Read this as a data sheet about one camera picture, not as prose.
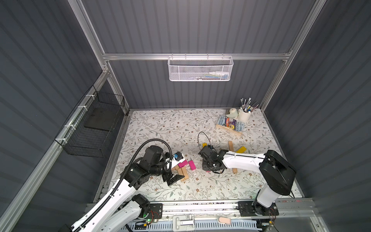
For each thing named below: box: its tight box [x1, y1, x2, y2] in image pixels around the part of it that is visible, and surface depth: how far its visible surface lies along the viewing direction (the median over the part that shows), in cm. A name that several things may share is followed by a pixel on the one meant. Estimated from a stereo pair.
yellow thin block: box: [235, 145, 247, 154], surface depth 98 cm
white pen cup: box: [237, 106, 254, 123], surface depth 110 cm
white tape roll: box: [226, 107, 239, 119], surface depth 111 cm
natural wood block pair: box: [177, 166, 189, 182], surface depth 88 cm
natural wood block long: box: [228, 140, 235, 152], surface depth 101 cm
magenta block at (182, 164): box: [177, 159, 188, 169], surface depth 91 cm
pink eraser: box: [218, 216, 232, 225], surface depth 71 cm
